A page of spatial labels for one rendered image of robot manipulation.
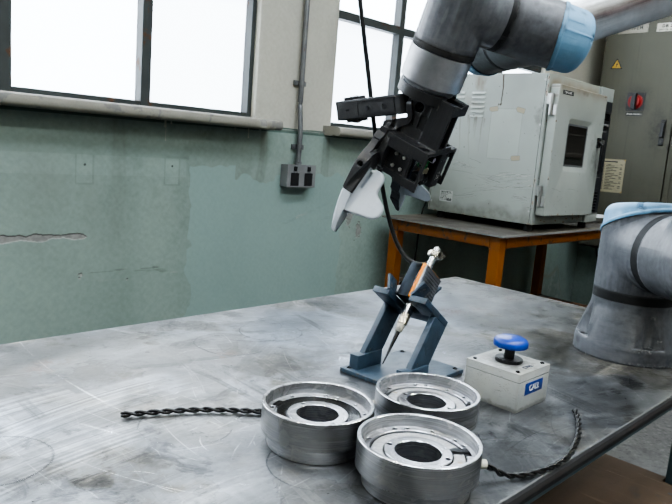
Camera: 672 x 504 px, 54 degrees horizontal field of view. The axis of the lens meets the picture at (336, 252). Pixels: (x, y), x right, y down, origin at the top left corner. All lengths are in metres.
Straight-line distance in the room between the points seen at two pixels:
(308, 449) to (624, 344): 0.58
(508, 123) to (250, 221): 1.17
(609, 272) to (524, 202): 1.84
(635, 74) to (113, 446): 4.21
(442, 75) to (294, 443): 0.43
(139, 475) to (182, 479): 0.04
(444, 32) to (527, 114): 2.13
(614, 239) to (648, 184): 3.44
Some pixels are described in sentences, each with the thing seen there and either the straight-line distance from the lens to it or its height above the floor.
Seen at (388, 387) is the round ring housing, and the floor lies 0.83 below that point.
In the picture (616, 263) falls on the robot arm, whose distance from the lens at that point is 1.04.
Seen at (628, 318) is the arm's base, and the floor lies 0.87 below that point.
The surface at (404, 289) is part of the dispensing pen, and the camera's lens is 0.82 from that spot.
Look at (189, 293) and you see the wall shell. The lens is 2.44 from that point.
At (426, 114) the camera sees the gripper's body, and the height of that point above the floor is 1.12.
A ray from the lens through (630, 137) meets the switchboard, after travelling 4.54.
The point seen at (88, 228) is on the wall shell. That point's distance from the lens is 2.21.
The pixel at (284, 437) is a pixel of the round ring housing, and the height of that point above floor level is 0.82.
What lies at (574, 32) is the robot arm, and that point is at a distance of 0.82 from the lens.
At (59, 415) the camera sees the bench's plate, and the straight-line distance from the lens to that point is 0.71.
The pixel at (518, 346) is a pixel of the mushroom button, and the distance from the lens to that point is 0.79.
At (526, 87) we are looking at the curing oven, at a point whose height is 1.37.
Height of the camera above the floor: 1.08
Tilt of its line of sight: 9 degrees down
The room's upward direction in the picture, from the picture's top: 5 degrees clockwise
